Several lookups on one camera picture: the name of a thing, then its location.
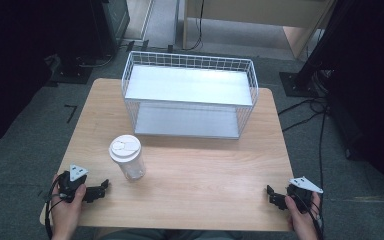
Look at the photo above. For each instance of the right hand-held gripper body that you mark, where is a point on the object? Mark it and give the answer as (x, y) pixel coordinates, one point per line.
(302, 195)

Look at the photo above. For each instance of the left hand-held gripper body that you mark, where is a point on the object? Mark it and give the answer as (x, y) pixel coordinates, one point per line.
(70, 186)

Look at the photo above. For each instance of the clear plastic cup white lid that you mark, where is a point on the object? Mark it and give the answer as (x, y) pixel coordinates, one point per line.
(126, 151)

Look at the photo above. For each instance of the person's right hand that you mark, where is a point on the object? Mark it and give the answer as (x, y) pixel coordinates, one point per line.
(302, 218)

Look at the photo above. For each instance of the person's left hand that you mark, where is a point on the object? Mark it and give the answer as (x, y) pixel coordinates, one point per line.
(67, 213)

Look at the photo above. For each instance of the black curtain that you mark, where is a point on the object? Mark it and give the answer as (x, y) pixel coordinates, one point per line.
(10, 60)
(370, 100)

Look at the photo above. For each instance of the black stand with base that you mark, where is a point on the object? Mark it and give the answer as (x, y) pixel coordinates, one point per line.
(308, 71)

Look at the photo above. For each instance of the black cabinet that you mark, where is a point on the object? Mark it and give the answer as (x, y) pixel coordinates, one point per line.
(111, 23)

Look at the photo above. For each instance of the light wooden desk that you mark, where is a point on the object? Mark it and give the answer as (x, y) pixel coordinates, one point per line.
(256, 11)

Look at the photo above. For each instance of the black stand base plate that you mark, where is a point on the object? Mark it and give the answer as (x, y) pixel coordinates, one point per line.
(71, 71)

